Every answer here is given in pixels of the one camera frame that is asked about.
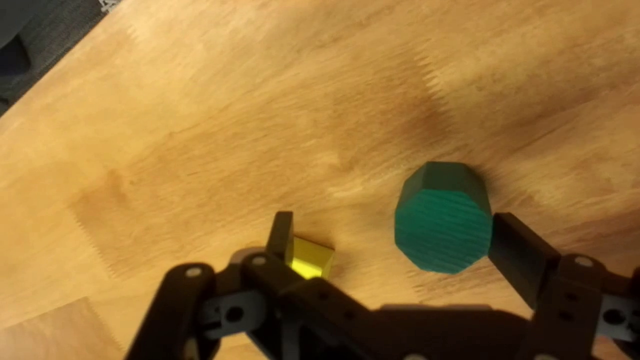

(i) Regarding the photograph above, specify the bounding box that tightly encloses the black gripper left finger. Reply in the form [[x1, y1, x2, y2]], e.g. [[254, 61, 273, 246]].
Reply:
[[127, 212, 375, 360]]

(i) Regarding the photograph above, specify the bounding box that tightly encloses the green cylinder block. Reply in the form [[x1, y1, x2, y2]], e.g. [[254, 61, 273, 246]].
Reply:
[[394, 161, 493, 273]]

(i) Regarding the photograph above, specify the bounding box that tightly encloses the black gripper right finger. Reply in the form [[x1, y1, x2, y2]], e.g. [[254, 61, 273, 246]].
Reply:
[[489, 212, 640, 360]]

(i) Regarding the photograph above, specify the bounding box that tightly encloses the yellow cube block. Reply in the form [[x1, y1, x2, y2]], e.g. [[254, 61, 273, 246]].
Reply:
[[288, 237, 334, 280]]

